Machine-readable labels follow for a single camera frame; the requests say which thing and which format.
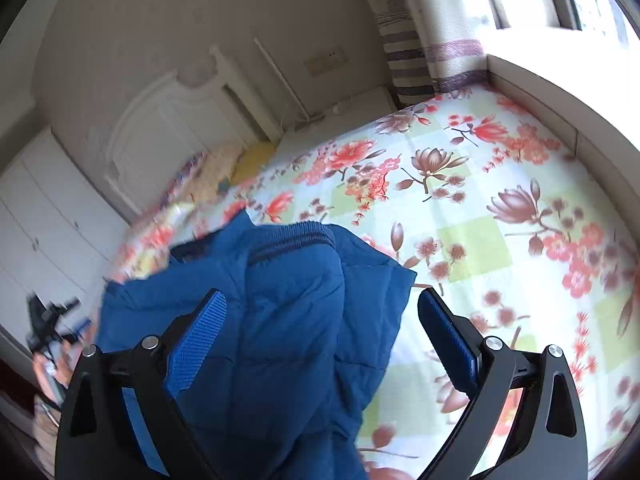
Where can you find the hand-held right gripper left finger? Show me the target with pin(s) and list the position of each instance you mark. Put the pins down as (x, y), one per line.
(199, 342)

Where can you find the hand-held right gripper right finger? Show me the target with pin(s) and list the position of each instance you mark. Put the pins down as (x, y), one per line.
(450, 345)

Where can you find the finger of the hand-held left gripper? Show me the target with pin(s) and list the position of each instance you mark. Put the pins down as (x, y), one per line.
(67, 310)

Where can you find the blue quilted jacket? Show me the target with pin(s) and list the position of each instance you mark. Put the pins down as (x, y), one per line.
(280, 310)

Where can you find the white wardrobe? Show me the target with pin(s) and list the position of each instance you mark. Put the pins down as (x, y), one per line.
(50, 220)

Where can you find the floral quilt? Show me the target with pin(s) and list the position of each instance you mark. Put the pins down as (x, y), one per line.
(500, 210)

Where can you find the patterned round cushion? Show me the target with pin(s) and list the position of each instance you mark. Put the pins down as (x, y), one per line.
(187, 172)

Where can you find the yellow pillow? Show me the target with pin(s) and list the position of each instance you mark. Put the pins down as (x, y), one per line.
(255, 160)

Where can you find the white bed headboard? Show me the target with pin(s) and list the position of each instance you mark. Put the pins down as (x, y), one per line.
(165, 130)

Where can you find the white nightstand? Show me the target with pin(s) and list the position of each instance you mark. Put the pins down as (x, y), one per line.
(350, 110)

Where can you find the white window sill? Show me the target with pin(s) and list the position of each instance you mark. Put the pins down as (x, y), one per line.
(575, 110)

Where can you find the thin metal rod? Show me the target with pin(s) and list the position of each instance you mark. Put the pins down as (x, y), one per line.
(282, 77)

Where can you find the printed curtain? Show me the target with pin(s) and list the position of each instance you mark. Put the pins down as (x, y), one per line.
(420, 50)

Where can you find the wall socket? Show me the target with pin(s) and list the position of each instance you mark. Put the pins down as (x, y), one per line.
(326, 61)

